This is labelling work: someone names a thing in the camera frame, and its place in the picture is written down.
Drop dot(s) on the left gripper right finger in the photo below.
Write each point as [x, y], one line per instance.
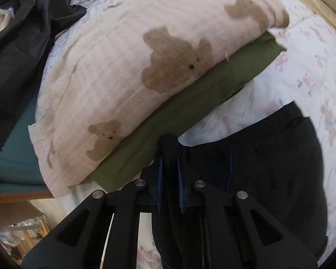
[220, 223]

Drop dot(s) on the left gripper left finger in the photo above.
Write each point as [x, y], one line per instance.
[102, 232]

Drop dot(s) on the black shorts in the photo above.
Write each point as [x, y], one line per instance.
[284, 158]

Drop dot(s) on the wooden nightstand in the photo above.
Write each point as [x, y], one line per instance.
[20, 177]

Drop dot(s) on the olive green folded garment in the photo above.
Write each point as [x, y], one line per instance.
[185, 109]

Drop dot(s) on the pink bear-print folded cloth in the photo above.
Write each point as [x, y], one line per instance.
[122, 64]

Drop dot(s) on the white floral bed sheet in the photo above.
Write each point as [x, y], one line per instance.
[304, 74]

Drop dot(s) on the black plastic sheet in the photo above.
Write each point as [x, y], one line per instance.
[24, 47]

